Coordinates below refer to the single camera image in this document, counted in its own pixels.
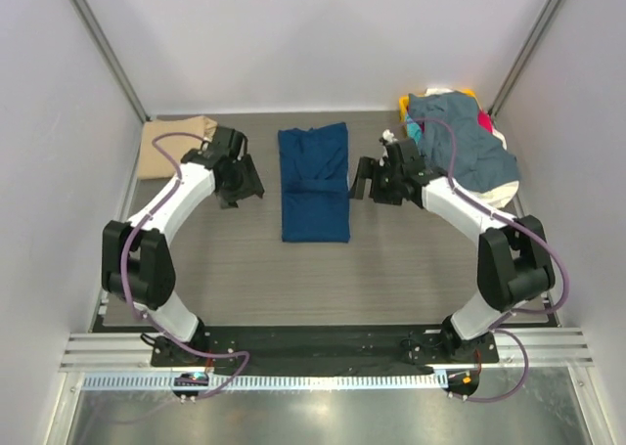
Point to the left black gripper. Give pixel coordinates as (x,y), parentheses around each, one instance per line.
(251,187)

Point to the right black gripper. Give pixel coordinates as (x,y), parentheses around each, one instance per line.
(372,169)

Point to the dark blue t shirt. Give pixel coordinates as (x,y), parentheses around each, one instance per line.
(314,169)

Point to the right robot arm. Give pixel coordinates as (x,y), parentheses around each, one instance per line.
(513,263)

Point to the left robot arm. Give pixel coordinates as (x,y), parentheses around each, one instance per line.
(137,266)

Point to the cyan t shirt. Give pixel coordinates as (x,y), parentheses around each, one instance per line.
(414,128)

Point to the yellow plastic bin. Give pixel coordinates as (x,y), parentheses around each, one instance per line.
(403,103)

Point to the folded beige t shirt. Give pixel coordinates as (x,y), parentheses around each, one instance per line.
(152,163)

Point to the pink red t shirt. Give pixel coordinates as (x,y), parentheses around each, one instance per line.
(484,121)

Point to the white cloth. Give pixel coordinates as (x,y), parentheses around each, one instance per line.
(500,196)

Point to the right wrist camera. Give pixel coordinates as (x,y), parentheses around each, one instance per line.
(391,139)

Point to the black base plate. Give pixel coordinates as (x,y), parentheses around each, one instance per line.
(319,350)

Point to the slotted cable duct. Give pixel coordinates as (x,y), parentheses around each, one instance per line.
(192,381)

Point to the aluminium frame rail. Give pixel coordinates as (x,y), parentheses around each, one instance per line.
(126,352)

